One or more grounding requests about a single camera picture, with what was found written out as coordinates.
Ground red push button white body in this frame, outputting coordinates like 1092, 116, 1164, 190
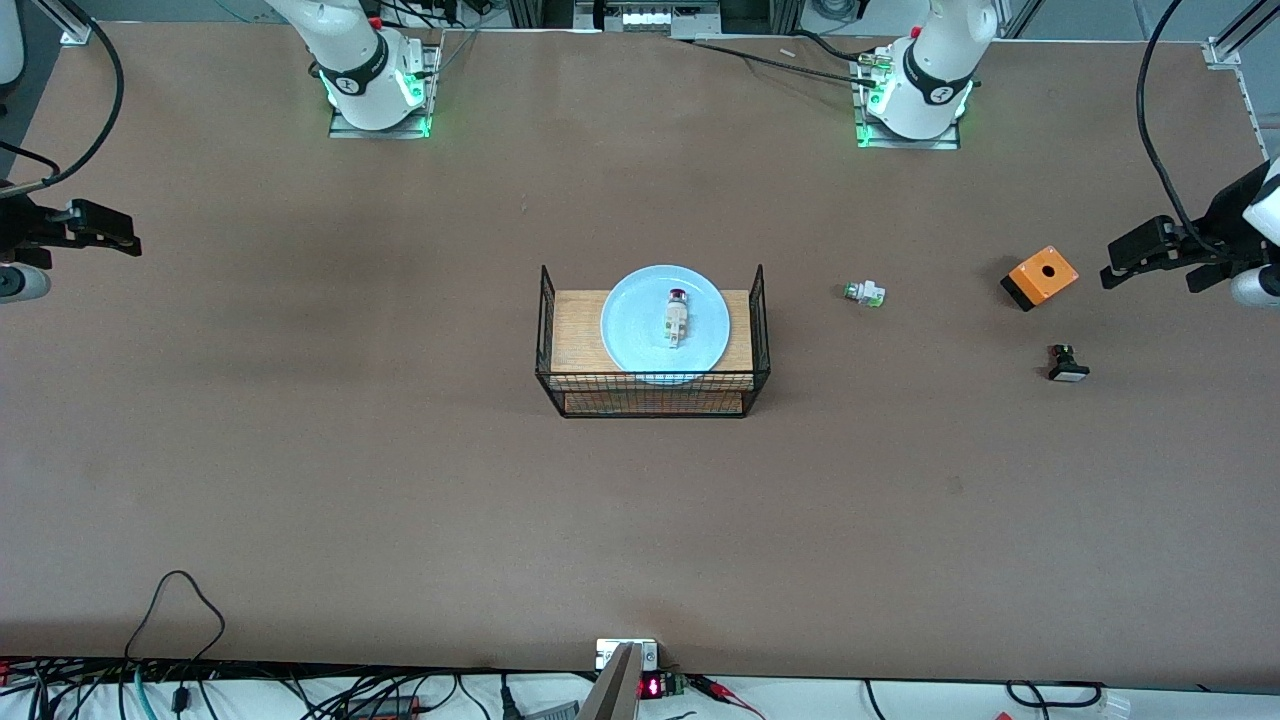
662, 287, 693, 350

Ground light blue round plate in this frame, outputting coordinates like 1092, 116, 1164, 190
600, 264, 732, 387

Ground wooden board shelf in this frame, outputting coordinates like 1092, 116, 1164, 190
551, 290, 753, 391

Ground silver vented device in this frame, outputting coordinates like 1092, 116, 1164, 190
575, 0, 721, 36

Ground red clip test leads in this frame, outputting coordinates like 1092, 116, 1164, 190
688, 674, 767, 720

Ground orange button enclosure box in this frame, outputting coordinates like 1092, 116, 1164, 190
1001, 246, 1080, 312

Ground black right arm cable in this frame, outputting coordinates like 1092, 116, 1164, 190
0, 0, 125, 197

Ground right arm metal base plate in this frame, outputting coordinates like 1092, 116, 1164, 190
329, 40, 441, 139

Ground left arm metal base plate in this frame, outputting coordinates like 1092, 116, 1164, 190
852, 45, 963, 151

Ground black looped thin cable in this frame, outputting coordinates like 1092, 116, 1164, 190
125, 570, 226, 666

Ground black cable on table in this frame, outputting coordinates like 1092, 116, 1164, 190
670, 35, 881, 86

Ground black coiled cable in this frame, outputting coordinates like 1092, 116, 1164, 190
1005, 680, 1107, 711

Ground tangled black cable bundle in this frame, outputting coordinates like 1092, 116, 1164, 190
0, 655, 471, 720

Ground black wire basket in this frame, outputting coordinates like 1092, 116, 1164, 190
535, 264, 771, 419

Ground silver camera mount bracket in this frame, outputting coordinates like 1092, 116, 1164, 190
575, 638, 661, 720

